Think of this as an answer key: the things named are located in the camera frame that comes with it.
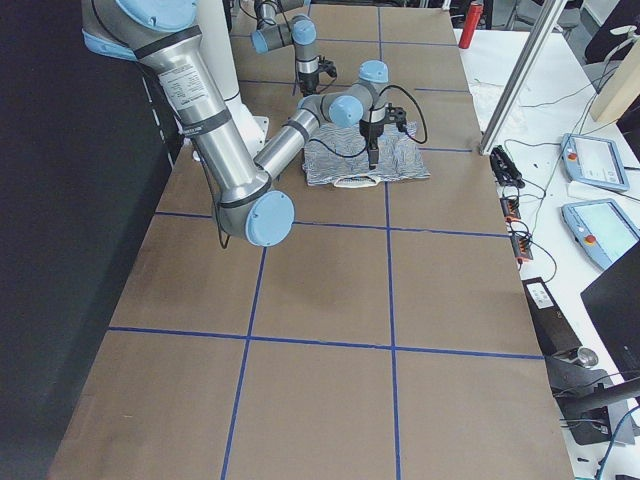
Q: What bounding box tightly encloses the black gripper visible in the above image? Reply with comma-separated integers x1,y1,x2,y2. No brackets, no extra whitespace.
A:
359,120,385,169
297,72,319,96

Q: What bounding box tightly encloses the striped polo shirt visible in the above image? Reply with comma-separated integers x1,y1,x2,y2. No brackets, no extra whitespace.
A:
303,124,430,188

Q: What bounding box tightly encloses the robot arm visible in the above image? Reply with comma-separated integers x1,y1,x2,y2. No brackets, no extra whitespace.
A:
251,1,321,96
81,1,389,247

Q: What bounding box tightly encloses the orange terminal block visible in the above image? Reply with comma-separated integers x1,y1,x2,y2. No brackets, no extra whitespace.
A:
499,196,533,265

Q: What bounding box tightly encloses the red cylinder bottle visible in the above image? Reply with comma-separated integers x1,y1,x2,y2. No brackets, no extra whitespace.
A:
458,1,484,49

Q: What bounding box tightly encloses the upper teach pendant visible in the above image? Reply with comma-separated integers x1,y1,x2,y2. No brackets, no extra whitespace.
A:
561,134,630,192

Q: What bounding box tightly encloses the teach pendant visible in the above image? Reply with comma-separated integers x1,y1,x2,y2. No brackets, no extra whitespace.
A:
561,134,630,192
561,198,639,270

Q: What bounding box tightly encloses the lower teach pendant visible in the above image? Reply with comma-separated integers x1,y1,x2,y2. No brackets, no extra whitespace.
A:
561,198,639,270

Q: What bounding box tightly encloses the black box with label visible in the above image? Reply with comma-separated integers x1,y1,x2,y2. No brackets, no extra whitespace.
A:
522,277,581,356

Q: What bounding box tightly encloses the laptop computer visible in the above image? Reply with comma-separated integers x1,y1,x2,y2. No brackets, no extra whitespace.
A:
581,243,640,379

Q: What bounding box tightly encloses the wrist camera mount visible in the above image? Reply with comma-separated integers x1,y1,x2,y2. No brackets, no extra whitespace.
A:
318,56,338,80
384,103,407,133

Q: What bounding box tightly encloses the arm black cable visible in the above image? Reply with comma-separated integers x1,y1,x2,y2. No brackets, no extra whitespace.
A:
309,84,428,158

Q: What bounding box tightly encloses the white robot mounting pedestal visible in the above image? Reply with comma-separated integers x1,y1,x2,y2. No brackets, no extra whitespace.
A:
196,0,269,158

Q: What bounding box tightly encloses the aluminium frame post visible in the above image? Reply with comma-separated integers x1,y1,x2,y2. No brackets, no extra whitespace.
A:
479,0,567,155

